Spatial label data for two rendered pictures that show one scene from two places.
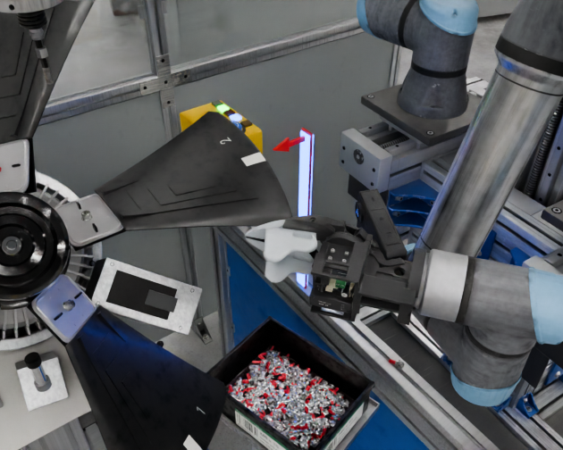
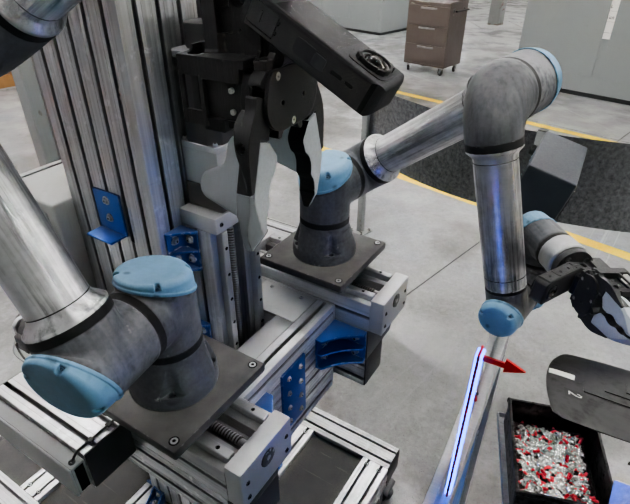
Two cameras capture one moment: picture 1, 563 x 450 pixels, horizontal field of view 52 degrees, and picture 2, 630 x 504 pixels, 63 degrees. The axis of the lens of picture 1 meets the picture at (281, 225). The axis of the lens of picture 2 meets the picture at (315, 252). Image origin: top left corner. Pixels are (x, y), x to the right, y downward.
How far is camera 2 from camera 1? 126 cm
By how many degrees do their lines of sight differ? 87
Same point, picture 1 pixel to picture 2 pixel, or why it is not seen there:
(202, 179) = not seen: outside the picture
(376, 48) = not seen: outside the picture
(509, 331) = not seen: hidden behind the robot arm
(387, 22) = (146, 354)
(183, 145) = (623, 425)
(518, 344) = not seen: hidden behind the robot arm
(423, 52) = (191, 329)
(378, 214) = (559, 273)
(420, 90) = (205, 361)
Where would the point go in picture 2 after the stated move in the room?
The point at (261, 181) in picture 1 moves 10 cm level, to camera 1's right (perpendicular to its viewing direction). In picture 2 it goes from (572, 366) to (520, 324)
